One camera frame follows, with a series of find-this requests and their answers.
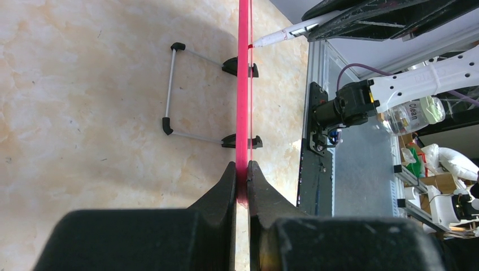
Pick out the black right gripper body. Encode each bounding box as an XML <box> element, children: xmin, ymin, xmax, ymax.
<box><xmin>302</xmin><ymin>0</ymin><xmax>478</xmax><ymax>41</ymax></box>

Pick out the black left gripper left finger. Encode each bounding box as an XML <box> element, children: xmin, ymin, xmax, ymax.
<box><xmin>34</xmin><ymin>162</ymin><xmax>237</xmax><ymax>270</ymax></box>

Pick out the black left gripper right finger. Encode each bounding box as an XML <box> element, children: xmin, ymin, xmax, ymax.
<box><xmin>247</xmin><ymin>161</ymin><xmax>446</xmax><ymax>270</ymax></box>

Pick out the red and white marker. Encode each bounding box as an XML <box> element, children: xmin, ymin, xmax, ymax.
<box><xmin>248</xmin><ymin>10</ymin><xmax>342</xmax><ymax>49</ymax></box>

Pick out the pink framed whiteboard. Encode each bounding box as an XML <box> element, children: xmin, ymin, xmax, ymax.
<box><xmin>236</xmin><ymin>0</ymin><xmax>252</xmax><ymax>208</ymax></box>

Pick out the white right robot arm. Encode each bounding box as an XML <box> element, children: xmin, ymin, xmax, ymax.
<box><xmin>302</xmin><ymin>1</ymin><xmax>478</xmax><ymax>130</ymax></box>

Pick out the clear plastic bottle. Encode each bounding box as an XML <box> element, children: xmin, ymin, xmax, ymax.
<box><xmin>382</xmin><ymin>96</ymin><xmax>446</xmax><ymax>136</ymax></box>

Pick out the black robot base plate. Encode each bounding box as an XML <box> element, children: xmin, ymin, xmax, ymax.
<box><xmin>296</xmin><ymin>82</ymin><xmax>334</xmax><ymax>217</ymax></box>

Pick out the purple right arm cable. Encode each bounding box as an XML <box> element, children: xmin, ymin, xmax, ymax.
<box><xmin>337</xmin><ymin>63</ymin><xmax>479</xmax><ymax>107</ymax></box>

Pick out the wire whiteboard stand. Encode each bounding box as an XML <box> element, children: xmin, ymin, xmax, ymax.
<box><xmin>160</xmin><ymin>42</ymin><xmax>237</xmax><ymax>146</ymax></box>

